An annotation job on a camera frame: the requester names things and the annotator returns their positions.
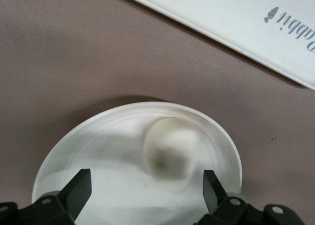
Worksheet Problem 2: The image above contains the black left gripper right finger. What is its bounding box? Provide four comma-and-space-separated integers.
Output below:
195, 169, 303, 225

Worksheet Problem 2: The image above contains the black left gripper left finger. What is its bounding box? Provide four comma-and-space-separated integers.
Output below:
0, 168, 93, 225

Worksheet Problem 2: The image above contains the round cream plate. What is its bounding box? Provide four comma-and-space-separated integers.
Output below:
31, 101, 243, 225

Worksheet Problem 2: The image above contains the small white steamed bun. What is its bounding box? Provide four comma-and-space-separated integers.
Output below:
143, 117, 198, 193

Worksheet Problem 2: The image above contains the brown table mat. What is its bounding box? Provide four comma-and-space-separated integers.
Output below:
0, 0, 315, 225

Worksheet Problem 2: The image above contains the cream rabbit print tray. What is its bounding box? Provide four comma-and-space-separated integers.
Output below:
110, 0, 315, 91

